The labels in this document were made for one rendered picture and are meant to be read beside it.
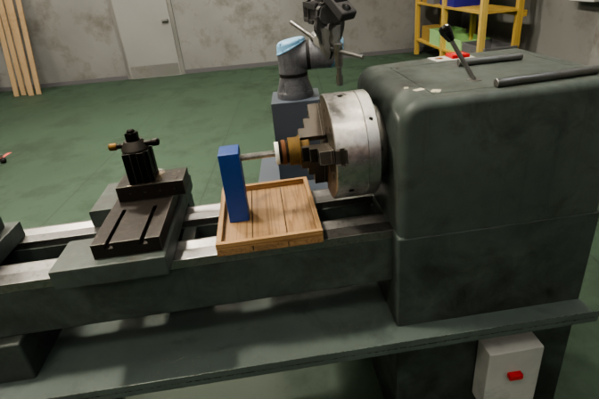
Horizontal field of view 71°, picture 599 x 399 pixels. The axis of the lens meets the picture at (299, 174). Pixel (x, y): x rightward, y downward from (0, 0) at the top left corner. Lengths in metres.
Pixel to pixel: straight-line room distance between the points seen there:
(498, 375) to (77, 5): 8.86
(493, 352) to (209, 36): 7.85
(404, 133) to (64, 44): 8.84
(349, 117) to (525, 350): 0.92
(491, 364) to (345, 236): 0.64
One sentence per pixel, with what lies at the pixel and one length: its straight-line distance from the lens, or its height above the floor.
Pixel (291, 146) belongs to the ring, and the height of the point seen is 1.11.
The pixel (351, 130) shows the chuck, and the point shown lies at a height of 1.17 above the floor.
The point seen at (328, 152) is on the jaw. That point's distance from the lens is 1.13.
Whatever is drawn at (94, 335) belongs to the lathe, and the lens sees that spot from 1.64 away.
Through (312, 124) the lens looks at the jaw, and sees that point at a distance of 1.27.
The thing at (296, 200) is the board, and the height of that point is 0.89.
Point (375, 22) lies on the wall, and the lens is 8.66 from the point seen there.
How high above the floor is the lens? 1.55
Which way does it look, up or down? 25 degrees down
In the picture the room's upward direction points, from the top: 6 degrees counter-clockwise
